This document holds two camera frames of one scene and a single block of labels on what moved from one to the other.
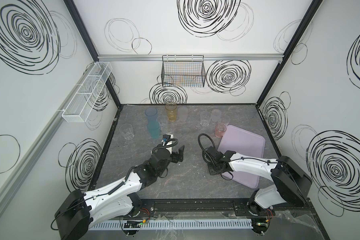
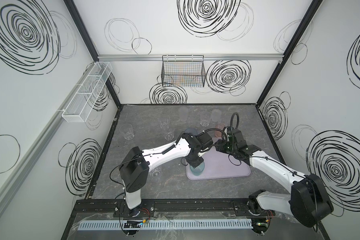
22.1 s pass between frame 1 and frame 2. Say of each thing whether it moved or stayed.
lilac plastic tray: moved
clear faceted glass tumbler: stayed
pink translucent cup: stayed
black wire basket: stayed
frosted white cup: stayed
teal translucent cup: moved
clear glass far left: stayed
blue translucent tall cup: moved
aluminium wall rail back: stayed
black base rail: stayed
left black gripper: moved
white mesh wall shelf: stayed
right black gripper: moved
